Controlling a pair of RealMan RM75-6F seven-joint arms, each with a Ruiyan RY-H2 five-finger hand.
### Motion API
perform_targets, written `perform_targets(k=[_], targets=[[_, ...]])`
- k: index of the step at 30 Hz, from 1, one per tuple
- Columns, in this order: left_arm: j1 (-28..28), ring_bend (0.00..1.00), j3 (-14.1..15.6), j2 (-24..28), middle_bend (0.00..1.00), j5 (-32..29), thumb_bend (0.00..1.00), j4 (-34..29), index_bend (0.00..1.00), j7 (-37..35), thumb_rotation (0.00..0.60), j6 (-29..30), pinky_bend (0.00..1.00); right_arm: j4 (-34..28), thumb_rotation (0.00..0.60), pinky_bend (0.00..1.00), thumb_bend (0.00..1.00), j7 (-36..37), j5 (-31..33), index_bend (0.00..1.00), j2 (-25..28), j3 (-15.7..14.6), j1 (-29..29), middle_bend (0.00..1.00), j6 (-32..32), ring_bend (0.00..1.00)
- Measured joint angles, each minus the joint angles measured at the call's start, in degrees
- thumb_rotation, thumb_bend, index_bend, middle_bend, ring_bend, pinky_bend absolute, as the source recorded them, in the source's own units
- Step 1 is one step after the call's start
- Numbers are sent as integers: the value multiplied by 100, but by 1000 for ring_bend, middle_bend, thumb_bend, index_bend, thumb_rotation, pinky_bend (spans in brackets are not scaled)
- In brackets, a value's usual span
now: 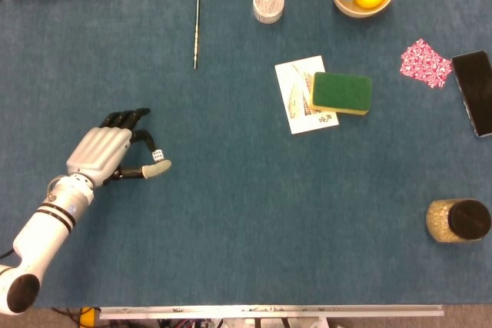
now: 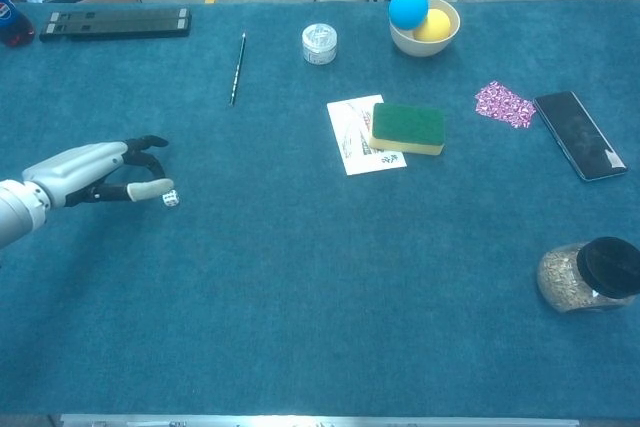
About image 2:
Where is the aluminium table edge rail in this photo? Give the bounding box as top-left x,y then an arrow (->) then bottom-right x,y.
58,413 -> 581,427

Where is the white illustrated postcard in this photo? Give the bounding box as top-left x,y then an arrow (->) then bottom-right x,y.
326,93 -> 409,177

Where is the black rectangular tray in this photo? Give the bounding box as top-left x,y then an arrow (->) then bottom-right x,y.
38,18 -> 193,44

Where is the blue ball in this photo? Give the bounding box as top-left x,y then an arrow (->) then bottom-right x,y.
388,0 -> 431,32

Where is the pink patterned paper packet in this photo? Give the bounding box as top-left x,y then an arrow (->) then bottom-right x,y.
473,79 -> 537,130

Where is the black smartphone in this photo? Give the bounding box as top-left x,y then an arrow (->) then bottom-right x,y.
532,90 -> 629,183

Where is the pepsi cola bottle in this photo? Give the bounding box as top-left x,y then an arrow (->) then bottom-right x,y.
0,0 -> 37,49

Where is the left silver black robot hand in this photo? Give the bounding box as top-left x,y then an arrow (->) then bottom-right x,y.
21,134 -> 175,209

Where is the blue felt table cloth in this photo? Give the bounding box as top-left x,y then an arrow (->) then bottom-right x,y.
0,0 -> 640,420

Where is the round clear lidded tin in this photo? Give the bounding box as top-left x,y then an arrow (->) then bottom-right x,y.
301,22 -> 339,66

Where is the dark patterned pencil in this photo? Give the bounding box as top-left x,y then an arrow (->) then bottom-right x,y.
228,31 -> 248,108

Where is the green yellow sponge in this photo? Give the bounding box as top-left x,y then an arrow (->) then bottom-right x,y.
368,102 -> 447,157

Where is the black slotted stand bar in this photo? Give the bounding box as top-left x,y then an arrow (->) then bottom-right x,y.
48,7 -> 193,23

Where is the cream bowl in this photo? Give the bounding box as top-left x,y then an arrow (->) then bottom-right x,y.
388,0 -> 462,58

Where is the yellow ball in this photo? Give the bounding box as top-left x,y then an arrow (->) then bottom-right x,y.
412,8 -> 453,44

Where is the grain jar with black lid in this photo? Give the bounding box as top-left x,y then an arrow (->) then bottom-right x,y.
536,236 -> 640,315

